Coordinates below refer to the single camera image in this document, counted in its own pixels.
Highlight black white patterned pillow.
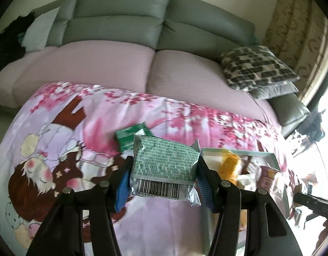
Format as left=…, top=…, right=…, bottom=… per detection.
left=220, top=45, right=300, bottom=91

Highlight pale grey cushion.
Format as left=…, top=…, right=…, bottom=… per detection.
left=21, top=7, right=60, bottom=52

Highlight white pink snack packet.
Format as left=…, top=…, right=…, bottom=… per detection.
left=256, top=165, right=283, bottom=192

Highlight grey pillow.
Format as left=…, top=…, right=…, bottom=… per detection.
left=251, top=82, right=299, bottom=100

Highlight dark green snack packet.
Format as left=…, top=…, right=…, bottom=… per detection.
left=115, top=122, right=154, bottom=152

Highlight yellow snack packet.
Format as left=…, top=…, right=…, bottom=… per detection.
left=219, top=149, right=244, bottom=187

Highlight black clothes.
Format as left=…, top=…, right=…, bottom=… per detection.
left=0, top=13, right=35, bottom=78

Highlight pale green silver snack packet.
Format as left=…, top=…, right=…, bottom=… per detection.
left=129, top=134, right=202, bottom=207

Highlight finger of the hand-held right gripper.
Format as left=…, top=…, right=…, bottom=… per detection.
left=293, top=192, right=328, bottom=215

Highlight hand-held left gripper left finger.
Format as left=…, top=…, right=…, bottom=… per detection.
left=25, top=155, right=135, bottom=256

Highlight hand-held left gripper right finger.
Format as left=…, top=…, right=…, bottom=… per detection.
left=196, top=156, right=303, bottom=256

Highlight white box with teal rim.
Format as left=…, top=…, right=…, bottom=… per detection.
left=200, top=147, right=291, bottom=248

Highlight beige patterned curtain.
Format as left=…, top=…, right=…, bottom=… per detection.
left=263, top=0, right=328, bottom=107

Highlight grey sofa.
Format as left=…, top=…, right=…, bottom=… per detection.
left=33, top=0, right=311, bottom=139

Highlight pink printed blanket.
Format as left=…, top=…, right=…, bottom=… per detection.
left=0, top=81, right=295, bottom=256

